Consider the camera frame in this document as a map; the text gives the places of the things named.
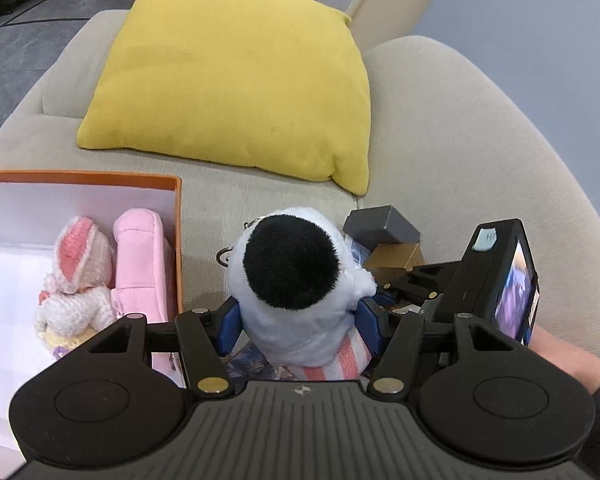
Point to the crocheted bunny doll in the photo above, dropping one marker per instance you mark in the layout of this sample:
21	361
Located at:
75	285

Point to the brown cardboard box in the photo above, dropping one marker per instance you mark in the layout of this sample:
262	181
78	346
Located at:
395	257

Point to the pink striped cloth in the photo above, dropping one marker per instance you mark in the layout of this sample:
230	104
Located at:
345	357

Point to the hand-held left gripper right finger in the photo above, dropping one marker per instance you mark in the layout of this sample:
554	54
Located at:
366	320

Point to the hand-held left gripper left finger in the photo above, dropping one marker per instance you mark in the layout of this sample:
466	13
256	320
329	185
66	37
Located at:
231	322

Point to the white plush toy black patch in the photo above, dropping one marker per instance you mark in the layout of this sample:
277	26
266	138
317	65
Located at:
290	270

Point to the orange cardboard box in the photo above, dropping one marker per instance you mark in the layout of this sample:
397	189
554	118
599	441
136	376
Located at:
177	240

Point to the dark grey small box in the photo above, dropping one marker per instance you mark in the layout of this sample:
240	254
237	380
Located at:
380	222

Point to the beige fabric sofa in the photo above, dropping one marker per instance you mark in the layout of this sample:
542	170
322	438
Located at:
455	135

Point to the yellow cushion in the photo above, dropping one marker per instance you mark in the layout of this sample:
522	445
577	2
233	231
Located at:
230	70

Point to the blue printed packet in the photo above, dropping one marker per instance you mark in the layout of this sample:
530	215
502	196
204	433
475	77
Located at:
358	252

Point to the person's right forearm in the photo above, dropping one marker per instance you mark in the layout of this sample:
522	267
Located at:
580	375

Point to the pink plush pouch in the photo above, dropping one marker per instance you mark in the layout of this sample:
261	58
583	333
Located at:
140	260

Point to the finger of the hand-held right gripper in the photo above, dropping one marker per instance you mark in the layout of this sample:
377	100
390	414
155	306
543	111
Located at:
410	299
430	272

